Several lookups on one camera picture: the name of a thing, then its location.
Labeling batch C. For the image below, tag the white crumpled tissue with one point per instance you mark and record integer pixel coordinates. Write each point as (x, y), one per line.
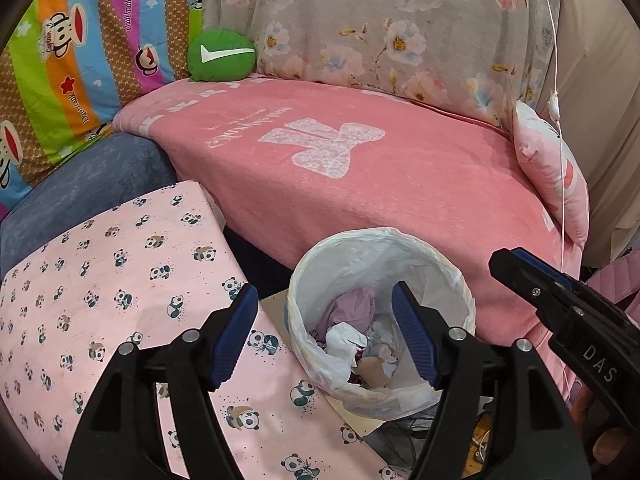
(343, 344)

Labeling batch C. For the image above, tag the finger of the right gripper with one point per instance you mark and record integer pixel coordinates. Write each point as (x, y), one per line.
(529, 271)
(552, 308)

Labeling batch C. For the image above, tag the pink panda print sheet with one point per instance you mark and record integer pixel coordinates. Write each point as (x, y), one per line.
(144, 272)

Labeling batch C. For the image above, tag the pink white pillow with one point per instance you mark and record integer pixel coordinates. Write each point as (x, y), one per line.
(550, 165)

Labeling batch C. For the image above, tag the purple plastic wrapper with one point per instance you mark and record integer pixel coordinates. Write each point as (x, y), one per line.
(356, 308)

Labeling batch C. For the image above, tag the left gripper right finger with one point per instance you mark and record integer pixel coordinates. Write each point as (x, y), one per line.
(421, 328)

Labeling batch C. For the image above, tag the grey floral quilt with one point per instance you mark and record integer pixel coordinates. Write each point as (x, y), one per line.
(475, 58)

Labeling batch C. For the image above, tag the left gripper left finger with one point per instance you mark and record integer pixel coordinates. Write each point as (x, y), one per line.
(233, 328)

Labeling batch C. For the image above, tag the white lined trash bin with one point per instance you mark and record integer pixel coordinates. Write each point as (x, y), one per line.
(378, 258)

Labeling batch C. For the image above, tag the beige stocking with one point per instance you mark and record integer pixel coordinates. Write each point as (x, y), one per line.
(374, 373)

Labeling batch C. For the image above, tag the pink fleece blanket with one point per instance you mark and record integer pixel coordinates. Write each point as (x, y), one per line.
(291, 162)

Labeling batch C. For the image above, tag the blue plush cushion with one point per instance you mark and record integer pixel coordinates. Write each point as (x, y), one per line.
(116, 169)

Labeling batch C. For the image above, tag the green round checkmark cushion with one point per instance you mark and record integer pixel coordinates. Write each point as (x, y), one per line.
(220, 55)

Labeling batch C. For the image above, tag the person's hand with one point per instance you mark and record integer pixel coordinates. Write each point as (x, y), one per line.
(612, 448)

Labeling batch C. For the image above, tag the colourful monkey print quilt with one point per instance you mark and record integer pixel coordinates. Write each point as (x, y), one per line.
(70, 66)

